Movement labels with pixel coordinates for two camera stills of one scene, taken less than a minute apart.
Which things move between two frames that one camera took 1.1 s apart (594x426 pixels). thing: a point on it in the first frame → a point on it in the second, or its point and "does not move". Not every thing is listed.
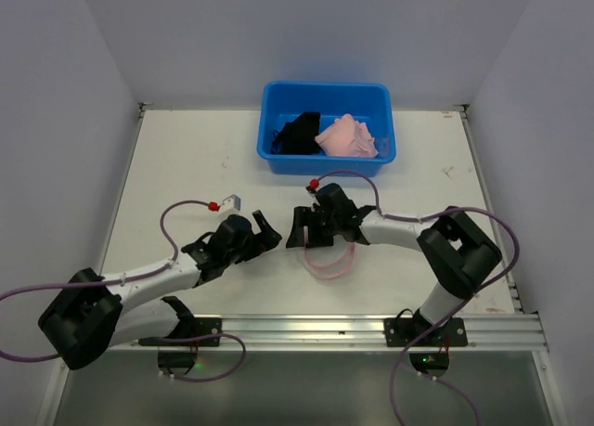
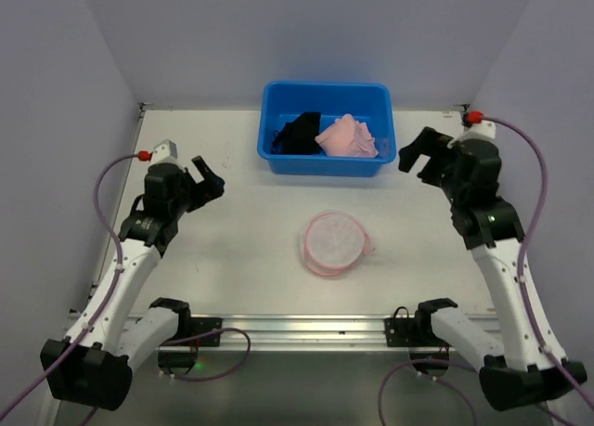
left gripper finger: (270, 236) → (211, 187)
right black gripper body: (311, 226) → (436, 159)
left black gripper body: (258, 239) → (194, 187)
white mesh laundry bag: (329, 263) does not move
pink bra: (347, 137) does not move
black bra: (298, 137) does not move
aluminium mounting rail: (348, 331) does not move
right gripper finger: (304, 216) → (429, 141)
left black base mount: (181, 358) does not move
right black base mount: (429, 355) does not move
